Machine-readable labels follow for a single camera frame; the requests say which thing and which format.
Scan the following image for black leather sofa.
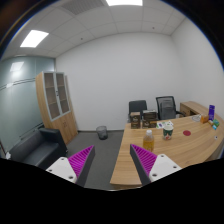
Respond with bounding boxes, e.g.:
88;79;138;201
7;127;69;170

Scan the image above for rectangular ceiling light panel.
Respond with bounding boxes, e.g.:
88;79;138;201
19;29;50;49
105;0;144;7

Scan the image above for green and white mug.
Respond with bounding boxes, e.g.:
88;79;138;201
162;123;175;141

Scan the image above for black printed box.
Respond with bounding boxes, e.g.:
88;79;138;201
142;109;158;122

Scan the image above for yellow-labelled drink bottle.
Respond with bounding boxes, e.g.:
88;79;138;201
142;129;155;153

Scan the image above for ceiling air vent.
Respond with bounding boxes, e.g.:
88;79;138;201
60;0;106;16

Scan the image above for purple upright box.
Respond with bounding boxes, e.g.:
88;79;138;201
208;104;216;122

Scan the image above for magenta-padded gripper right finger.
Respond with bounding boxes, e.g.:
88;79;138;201
129;143;183;186

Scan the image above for small dark brown box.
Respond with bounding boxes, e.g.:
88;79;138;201
129;111;142;130

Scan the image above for wooden glass-door cabinet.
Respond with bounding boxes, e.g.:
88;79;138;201
35;70;79;145

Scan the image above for grey mesh waste bin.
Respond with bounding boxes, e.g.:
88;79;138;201
95;125;109;141

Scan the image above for wooden side desk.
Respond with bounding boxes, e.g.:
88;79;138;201
179;101;209;118

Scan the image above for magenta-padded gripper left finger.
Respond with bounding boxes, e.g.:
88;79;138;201
45;144;96;188

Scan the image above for black mesh office chair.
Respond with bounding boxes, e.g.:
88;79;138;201
155;95;185;121

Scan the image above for white printed sticker sheet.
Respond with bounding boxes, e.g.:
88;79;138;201
155;120;174;130

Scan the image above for black padded office chair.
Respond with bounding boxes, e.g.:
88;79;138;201
128;99;148;123

